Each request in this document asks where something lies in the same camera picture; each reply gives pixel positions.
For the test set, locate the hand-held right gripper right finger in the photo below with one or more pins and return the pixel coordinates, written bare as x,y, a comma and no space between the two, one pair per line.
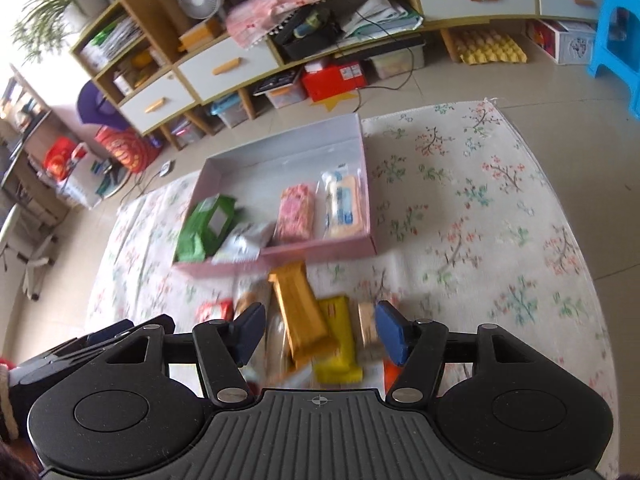
391,332

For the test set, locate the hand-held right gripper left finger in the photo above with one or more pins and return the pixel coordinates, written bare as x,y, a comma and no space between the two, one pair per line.
250,332

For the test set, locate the yellow cracker packet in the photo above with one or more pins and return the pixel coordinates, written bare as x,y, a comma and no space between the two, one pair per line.
340,350

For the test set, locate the orange gold snack packet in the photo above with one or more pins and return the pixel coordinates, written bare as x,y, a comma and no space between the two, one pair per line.
302,315

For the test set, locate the pink cardboard box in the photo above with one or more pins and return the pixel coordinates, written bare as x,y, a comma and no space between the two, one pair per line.
280,150

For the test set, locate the tan snack packet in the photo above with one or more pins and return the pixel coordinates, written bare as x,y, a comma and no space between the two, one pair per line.
369,325

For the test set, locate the clear bread packet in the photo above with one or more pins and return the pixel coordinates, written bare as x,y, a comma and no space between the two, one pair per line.
275,345

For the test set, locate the red white snack packet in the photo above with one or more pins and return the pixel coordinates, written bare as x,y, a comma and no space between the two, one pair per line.
212,311

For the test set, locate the orange red snack packet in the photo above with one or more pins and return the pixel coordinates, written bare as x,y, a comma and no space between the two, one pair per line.
392,377

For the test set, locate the silver white snack packet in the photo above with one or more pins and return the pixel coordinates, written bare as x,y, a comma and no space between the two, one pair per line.
245,242

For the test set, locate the white chair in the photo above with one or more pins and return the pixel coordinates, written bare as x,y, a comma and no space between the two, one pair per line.
30,255

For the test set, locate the green snack packet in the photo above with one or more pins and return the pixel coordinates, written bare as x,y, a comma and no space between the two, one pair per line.
205,225

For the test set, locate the pink patterned snack packet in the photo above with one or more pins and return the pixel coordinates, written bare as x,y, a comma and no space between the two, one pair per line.
295,215

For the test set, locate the clear wafer packet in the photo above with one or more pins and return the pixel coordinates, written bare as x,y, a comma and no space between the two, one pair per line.
344,207

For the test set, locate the floral rug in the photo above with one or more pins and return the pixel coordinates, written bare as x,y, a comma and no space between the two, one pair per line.
475,210

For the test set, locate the white open box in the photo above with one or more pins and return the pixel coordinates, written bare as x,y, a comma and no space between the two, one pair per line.
80,185

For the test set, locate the white charger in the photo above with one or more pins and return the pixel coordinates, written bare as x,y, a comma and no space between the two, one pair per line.
166,168

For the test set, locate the red gift bag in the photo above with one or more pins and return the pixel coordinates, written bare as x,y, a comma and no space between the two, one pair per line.
62,160

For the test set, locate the small clear storage bin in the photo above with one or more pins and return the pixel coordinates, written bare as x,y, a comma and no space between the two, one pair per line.
187,132

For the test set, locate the blue lid storage bin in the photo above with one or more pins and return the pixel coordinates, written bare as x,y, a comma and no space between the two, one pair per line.
229,112

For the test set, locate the red gold printed bag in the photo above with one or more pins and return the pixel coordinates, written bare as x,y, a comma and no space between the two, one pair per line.
125,150

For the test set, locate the clear bin with orange contents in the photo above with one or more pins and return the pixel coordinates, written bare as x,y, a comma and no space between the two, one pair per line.
285,95

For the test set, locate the red shoe box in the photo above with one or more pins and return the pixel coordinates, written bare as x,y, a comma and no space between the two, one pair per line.
332,82

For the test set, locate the purple umbrella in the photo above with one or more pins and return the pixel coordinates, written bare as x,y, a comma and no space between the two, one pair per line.
97,107

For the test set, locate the yellow egg tray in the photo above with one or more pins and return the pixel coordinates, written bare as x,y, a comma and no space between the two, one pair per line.
487,47

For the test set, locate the orange cardboard box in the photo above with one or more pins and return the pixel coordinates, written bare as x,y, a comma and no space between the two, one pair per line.
200,35

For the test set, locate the black bag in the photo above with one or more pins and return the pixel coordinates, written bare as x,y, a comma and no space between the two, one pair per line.
305,35

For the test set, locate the pile of white papers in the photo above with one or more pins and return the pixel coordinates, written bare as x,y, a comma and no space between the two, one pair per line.
385,17

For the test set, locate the pink patterned cloth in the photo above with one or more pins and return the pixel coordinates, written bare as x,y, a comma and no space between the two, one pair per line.
280,2

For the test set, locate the small white fan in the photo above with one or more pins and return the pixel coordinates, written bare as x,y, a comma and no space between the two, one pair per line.
201,0

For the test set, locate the white printed carton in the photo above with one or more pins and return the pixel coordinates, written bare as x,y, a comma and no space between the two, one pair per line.
570,42

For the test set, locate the blue plastic stool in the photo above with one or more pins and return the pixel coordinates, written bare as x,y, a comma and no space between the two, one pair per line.
612,55

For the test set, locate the potted green plant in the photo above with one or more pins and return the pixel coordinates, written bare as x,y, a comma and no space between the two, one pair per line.
50,5

